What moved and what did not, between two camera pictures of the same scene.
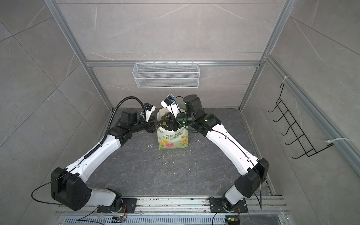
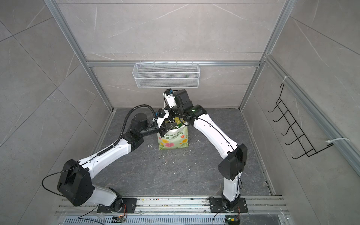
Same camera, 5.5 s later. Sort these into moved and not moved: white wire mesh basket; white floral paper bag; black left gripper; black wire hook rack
Moved: black left gripper
Not moved: white floral paper bag; white wire mesh basket; black wire hook rack
